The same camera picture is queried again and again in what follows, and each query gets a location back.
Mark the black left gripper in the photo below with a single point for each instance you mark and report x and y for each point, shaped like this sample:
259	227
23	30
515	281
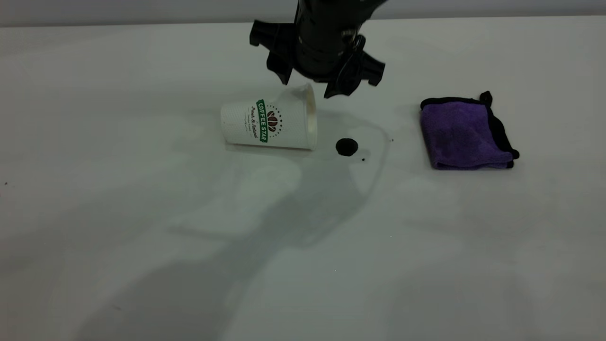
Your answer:
322	52

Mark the white Coffee Star paper cup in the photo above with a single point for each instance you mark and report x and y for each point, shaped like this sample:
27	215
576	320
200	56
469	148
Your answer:
270	123

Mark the purple cloth with black trim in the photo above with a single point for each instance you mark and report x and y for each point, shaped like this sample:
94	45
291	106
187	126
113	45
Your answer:
461	135

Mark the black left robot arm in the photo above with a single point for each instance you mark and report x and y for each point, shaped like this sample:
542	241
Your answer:
331	7

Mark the black liquid spill blob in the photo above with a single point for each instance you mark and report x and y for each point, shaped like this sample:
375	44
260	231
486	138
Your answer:
346	147

